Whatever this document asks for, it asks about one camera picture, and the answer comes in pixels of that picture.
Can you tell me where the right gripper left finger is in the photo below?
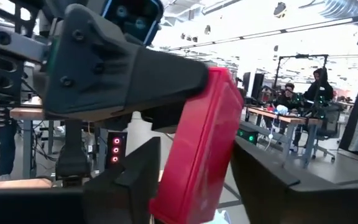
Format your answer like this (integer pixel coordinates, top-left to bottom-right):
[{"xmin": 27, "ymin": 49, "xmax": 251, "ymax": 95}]
[{"xmin": 82, "ymin": 136, "xmax": 162, "ymax": 224}]

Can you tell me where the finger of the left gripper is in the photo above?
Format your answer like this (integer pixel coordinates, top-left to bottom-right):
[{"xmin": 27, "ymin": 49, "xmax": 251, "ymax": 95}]
[
  {"xmin": 140, "ymin": 101, "xmax": 188, "ymax": 133},
  {"xmin": 41, "ymin": 3, "xmax": 210, "ymax": 122}
]

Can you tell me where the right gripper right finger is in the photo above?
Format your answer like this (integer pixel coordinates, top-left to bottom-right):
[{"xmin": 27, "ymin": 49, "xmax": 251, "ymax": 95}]
[{"xmin": 230, "ymin": 136, "xmax": 301, "ymax": 224}]

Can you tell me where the plain red box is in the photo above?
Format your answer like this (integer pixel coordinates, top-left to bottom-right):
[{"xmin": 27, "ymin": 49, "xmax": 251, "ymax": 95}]
[{"xmin": 149, "ymin": 66, "xmax": 245, "ymax": 224}]

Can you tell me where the black office chair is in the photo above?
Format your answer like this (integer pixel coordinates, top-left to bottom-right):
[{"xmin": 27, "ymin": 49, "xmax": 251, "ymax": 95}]
[{"xmin": 311, "ymin": 102, "xmax": 344, "ymax": 162}]

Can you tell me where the black box with red lights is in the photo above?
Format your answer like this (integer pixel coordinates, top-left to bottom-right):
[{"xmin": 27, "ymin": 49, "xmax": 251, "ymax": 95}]
[{"xmin": 106, "ymin": 130, "xmax": 129, "ymax": 170}]

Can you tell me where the black box with green lights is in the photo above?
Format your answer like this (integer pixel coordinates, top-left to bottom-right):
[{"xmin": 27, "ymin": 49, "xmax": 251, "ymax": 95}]
[{"xmin": 236, "ymin": 123, "xmax": 260, "ymax": 146}]

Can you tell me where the wooden table with metal legs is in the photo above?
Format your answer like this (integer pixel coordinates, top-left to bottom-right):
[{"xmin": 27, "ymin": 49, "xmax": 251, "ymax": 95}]
[{"xmin": 9, "ymin": 105, "xmax": 62, "ymax": 180}]

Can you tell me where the long wooden work table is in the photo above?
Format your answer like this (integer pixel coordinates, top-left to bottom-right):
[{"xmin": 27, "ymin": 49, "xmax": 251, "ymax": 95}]
[{"xmin": 246, "ymin": 105, "xmax": 324, "ymax": 169}]

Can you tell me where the black monitor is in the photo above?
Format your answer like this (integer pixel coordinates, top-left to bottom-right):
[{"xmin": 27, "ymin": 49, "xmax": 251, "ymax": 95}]
[{"xmin": 242, "ymin": 72, "xmax": 265, "ymax": 100}]

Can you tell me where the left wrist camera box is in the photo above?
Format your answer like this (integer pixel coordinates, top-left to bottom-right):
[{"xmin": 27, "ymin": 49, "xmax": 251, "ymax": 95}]
[{"xmin": 101, "ymin": 0, "xmax": 165, "ymax": 47}]

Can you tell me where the black robot rig frame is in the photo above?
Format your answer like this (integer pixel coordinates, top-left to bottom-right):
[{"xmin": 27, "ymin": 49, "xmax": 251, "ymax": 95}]
[{"xmin": 273, "ymin": 53, "xmax": 331, "ymax": 94}]

